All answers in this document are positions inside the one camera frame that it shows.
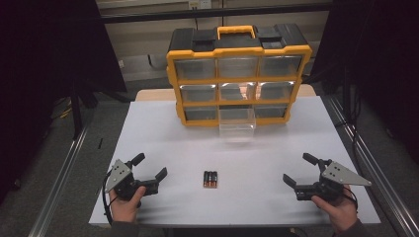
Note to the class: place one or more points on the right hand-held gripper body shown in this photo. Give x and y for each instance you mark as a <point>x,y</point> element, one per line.
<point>332,184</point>

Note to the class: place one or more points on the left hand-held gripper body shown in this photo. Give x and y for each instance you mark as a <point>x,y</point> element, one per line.
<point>131,186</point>

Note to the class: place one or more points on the clear plastic drawer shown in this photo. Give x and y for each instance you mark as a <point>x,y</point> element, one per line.
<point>237,126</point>

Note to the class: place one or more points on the yellow and black organizer cabinet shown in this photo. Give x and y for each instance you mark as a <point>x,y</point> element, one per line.
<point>238,51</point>

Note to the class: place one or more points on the person's left hand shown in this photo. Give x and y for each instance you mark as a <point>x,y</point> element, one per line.
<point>126,207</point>

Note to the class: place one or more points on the person's right hand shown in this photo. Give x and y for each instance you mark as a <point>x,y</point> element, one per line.
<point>339,210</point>

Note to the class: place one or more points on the small black floor item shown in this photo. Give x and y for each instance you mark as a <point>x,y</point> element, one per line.
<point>100,143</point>

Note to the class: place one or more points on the black stand leg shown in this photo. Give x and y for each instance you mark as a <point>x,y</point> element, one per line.
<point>76,112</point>

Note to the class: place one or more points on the set of clear cabinet drawers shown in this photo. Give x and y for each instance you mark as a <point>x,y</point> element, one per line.
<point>196,94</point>

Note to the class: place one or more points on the black curtain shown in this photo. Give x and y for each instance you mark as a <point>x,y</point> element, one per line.
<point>378,49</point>
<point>49,49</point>

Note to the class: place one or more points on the black horizontal bar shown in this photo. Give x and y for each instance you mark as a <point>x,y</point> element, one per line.
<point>164,15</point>

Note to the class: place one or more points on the metal floor rail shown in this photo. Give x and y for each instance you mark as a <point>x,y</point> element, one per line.
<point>378,171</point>
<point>59,181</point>

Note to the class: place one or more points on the white wall outlet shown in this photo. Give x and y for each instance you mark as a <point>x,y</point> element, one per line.
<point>200,4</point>

